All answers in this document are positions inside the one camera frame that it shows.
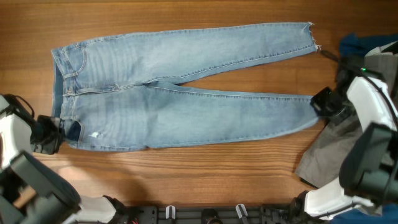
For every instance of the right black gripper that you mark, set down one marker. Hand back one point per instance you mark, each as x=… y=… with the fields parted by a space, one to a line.
x=325 y=103

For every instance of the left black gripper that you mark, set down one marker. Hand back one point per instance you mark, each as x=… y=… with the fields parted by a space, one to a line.
x=51 y=134

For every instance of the light blue denim jeans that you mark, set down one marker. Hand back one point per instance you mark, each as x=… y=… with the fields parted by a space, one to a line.
x=129 y=92

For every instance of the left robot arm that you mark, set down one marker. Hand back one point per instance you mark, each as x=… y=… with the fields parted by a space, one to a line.
x=30 y=191

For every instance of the grey trousers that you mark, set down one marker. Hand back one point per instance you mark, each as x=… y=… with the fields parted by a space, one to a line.
x=329 y=149

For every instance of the dark blue t-shirt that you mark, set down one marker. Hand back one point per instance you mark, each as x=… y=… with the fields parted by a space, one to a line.
x=352 y=44

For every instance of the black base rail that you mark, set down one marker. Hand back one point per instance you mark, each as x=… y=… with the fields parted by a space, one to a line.
x=264 y=214

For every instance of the right grey rail clip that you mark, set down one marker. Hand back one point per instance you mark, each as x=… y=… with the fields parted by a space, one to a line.
x=242 y=213

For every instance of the grey rail clip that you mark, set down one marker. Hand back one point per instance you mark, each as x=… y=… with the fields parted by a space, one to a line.
x=242 y=213
x=170 y=212

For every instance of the left grey rail clip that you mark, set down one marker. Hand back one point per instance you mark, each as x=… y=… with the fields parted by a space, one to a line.
x=170 y=212

